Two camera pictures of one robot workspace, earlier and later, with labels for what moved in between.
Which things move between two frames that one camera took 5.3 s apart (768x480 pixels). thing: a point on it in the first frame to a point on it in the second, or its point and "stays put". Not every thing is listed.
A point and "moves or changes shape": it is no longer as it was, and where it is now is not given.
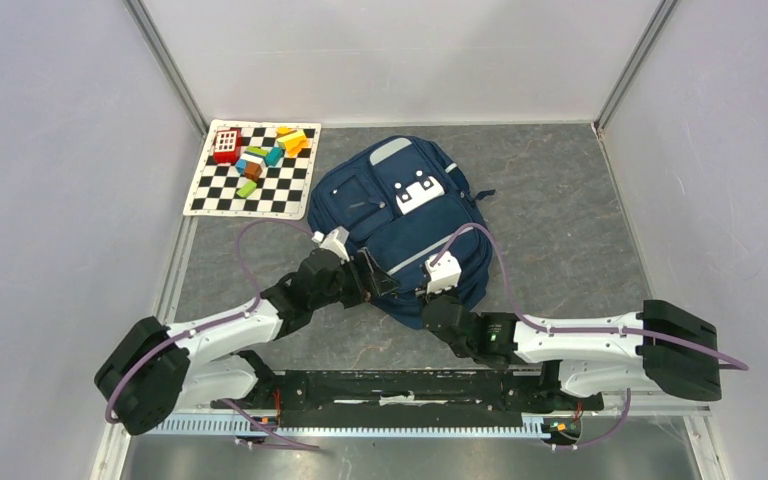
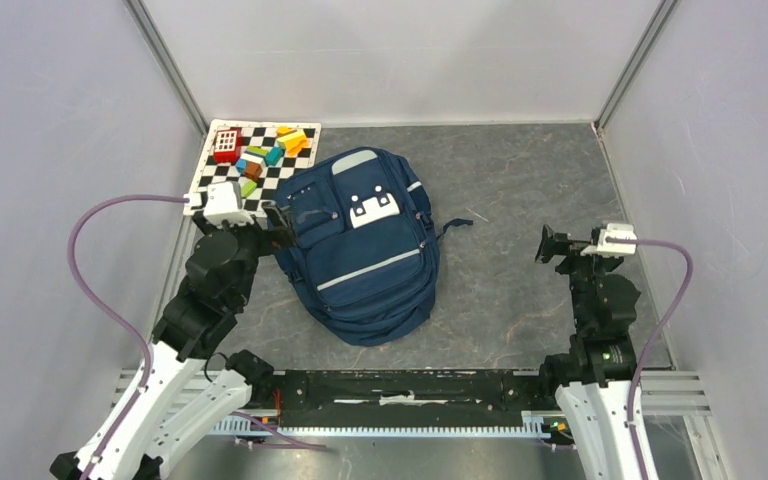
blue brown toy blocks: (251, 162) stays put
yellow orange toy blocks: (292, 140) stays put
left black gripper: (375, 280) to (281, 235)
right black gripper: (441, 296) to (558, 243)
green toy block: (246, 189) stays put
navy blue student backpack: (404, 199) moves or changes shape
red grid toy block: (227, 146) stays put
